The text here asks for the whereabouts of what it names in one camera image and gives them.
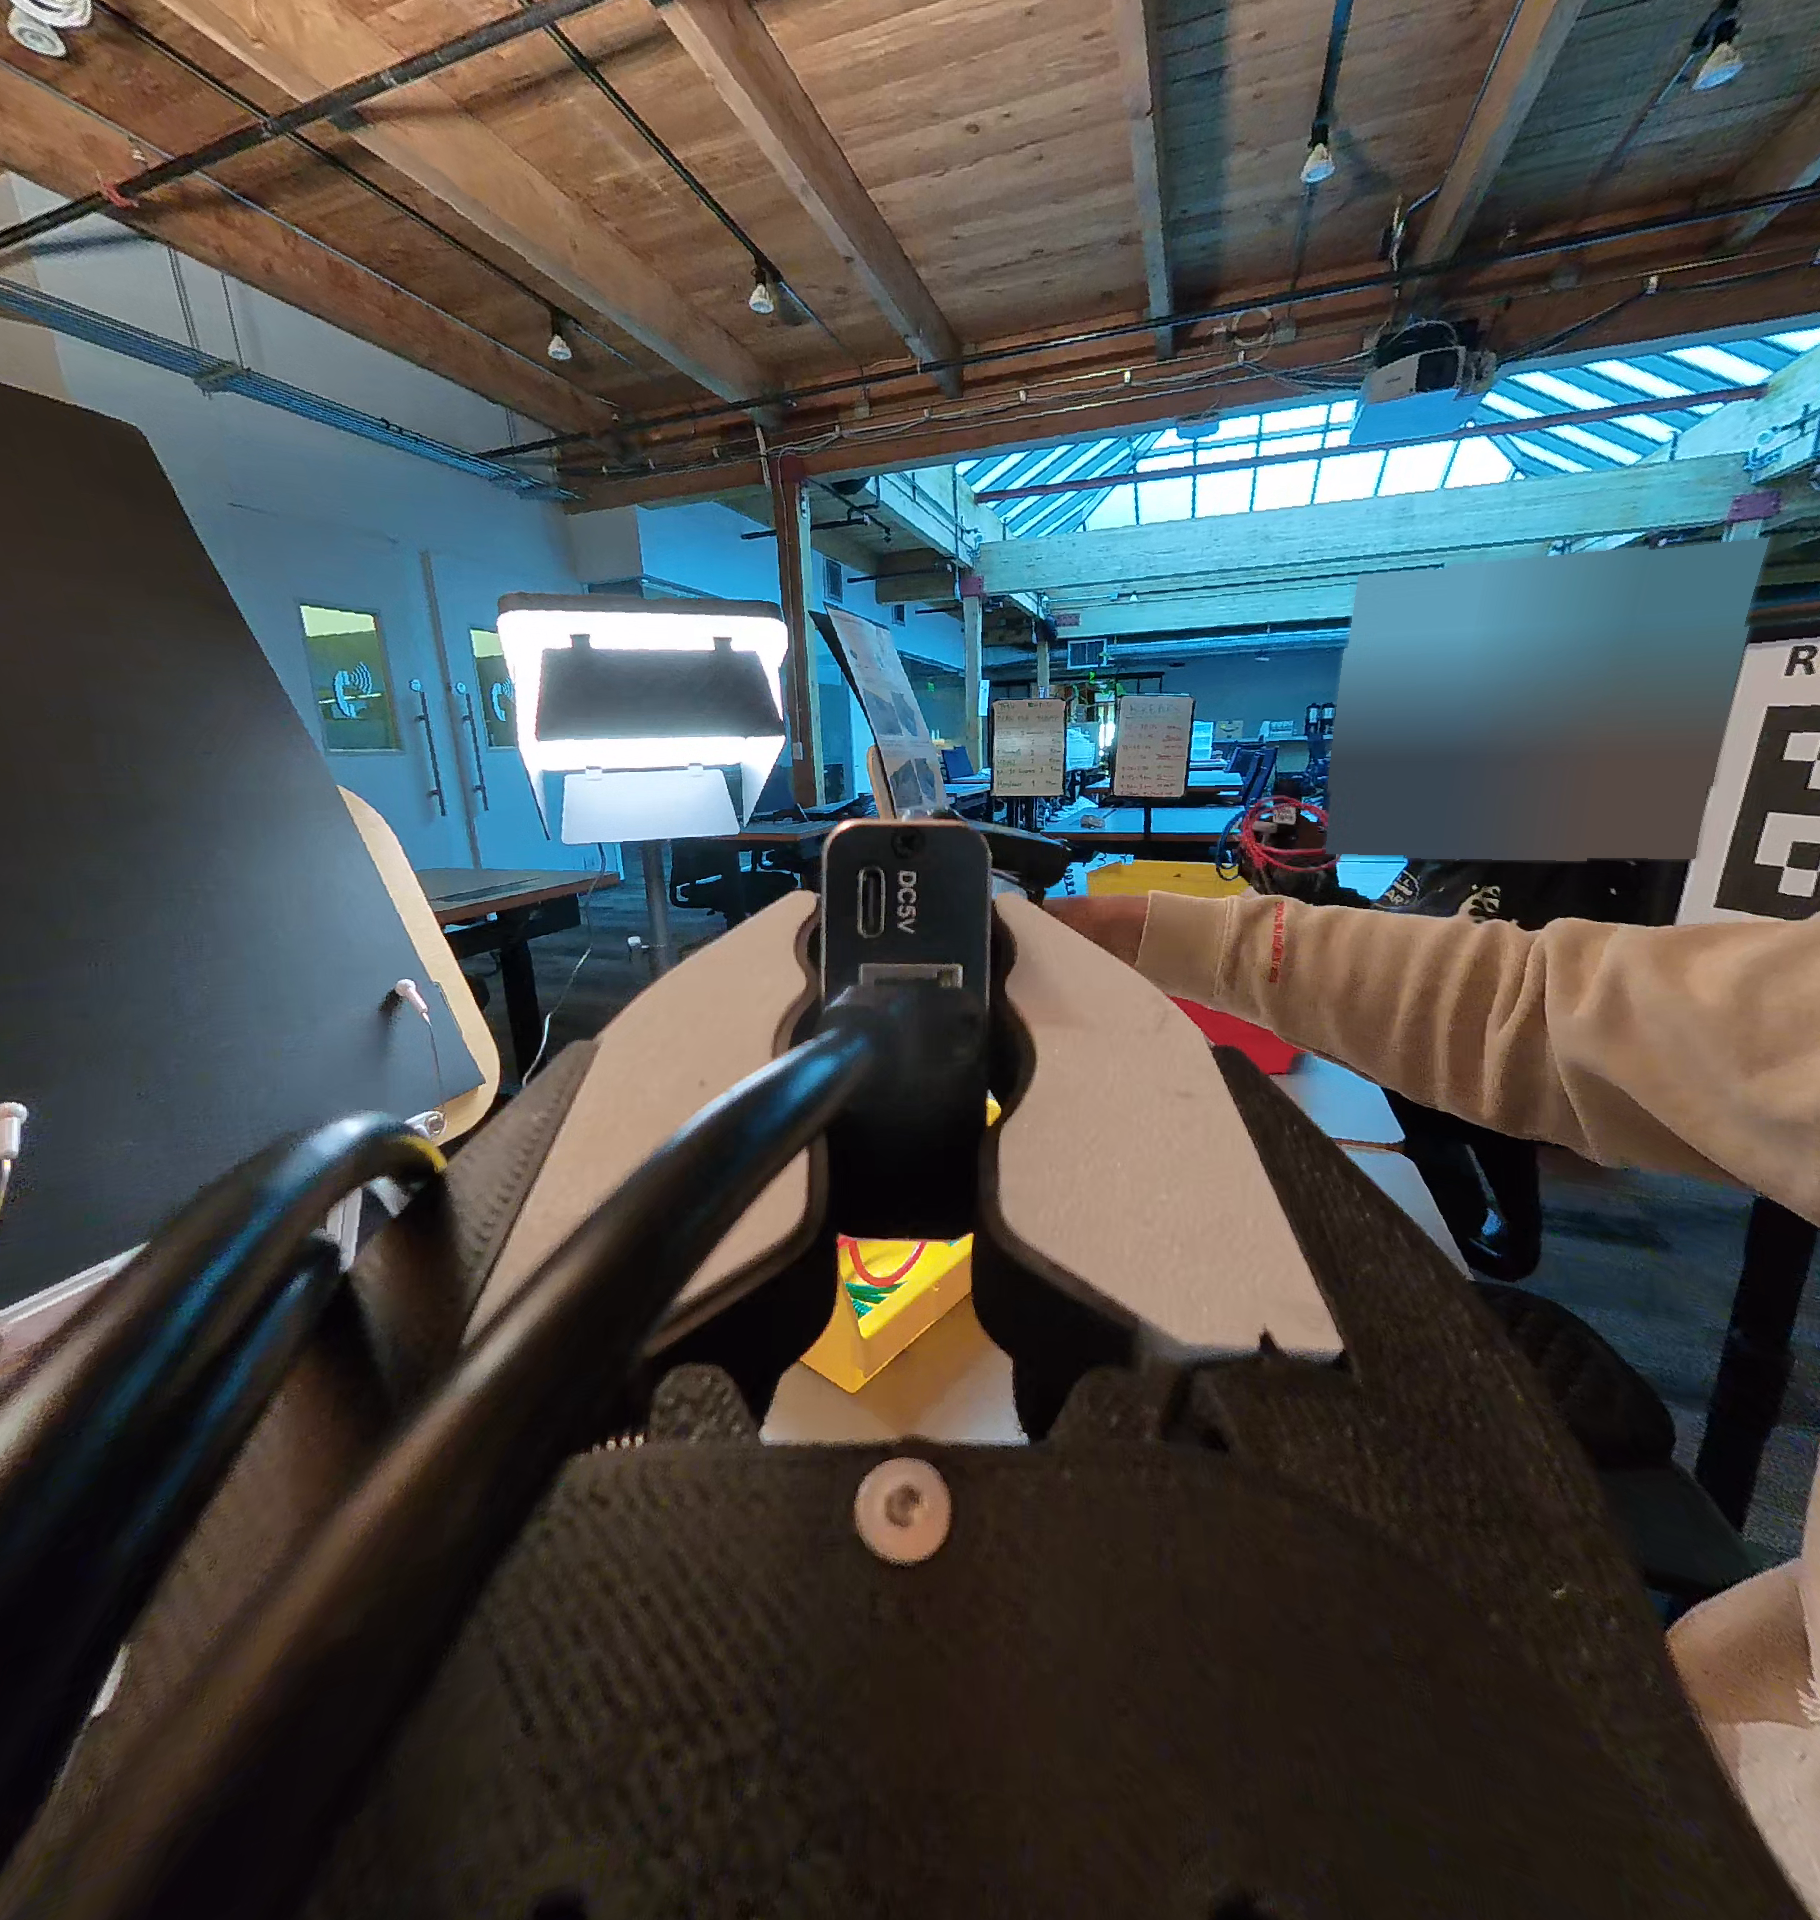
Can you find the person's right forearm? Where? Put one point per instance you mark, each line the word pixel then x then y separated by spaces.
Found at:
pixel 1526 1020

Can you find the black backdrop board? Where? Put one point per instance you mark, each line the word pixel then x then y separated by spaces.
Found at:
pixel 132 824

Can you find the yellow plastic bin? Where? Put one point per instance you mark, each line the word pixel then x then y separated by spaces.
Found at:
pixel 912 1335
pixel 1150 879

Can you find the wooden office desk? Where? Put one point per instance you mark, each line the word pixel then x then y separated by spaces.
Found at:
pixel 506 887

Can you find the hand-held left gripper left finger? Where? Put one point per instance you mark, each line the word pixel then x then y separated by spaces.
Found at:
pixel 670 990

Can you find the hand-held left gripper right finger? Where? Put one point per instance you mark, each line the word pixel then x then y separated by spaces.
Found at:
pixel 1150 1171

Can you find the whiteboard with notes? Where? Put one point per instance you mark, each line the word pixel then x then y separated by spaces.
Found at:
pixel 1028 747
pixel 1154 747

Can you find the person's right hand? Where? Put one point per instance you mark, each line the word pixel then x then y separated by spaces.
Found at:
pixel 1107 922

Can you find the display poster board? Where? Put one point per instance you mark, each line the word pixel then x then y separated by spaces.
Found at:
pixel 887 704

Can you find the black ethernet splitter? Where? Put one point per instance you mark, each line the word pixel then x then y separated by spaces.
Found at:
pixel 941 899

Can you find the light stand pole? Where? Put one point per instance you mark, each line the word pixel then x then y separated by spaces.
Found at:
pixel 654 899

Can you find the studio light panel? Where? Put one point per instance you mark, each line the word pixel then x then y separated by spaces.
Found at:
pixel 656 704

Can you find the ceiling projector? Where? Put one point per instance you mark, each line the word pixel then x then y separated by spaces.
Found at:
pixel 1415 383

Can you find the red plastic bin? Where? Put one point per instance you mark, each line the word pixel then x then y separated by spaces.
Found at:
pixel 1241 1037

